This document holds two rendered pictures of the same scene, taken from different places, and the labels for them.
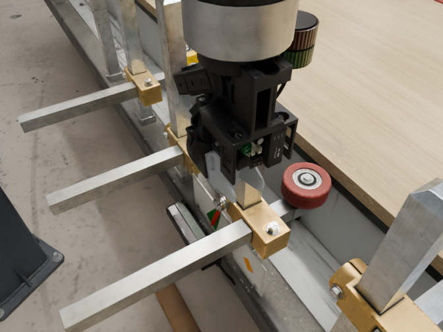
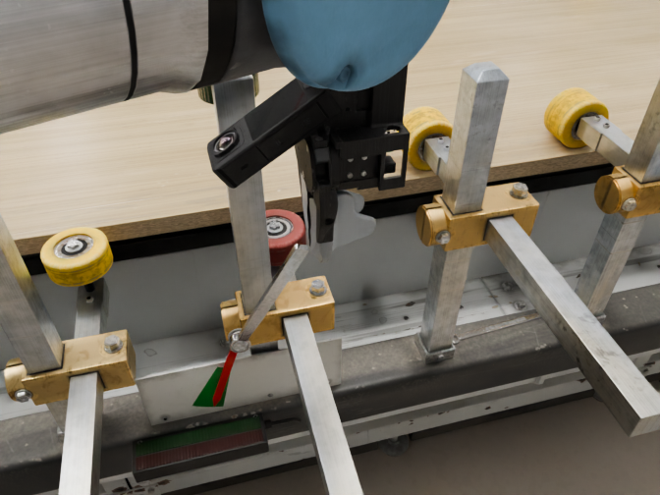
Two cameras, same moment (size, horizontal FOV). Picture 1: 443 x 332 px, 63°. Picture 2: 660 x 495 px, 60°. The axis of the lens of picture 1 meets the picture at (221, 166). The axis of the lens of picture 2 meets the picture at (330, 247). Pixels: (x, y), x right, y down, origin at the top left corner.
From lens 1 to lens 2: 0.43 m
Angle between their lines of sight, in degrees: 52
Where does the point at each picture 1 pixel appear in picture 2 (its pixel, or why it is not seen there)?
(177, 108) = (39, 320)
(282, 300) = (351, 363)
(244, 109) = (392, 97)
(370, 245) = not seen: hidden behind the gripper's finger
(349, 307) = (459, 236)
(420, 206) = (488, 83)
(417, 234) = (492, 108)
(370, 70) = (125, 121)
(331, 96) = (146, 164)
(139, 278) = (334, 456)
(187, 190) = (118, 431)
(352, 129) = not seen: hidden behind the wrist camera
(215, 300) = not seen: outside the picture
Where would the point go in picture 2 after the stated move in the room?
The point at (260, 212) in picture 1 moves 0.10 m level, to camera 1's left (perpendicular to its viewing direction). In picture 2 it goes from (287, 294) to (256, 357)
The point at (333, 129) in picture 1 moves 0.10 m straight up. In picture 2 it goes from (206, 184) to (195, 121)
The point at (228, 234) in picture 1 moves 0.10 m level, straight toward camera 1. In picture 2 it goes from (301, 338) to (385, 359)
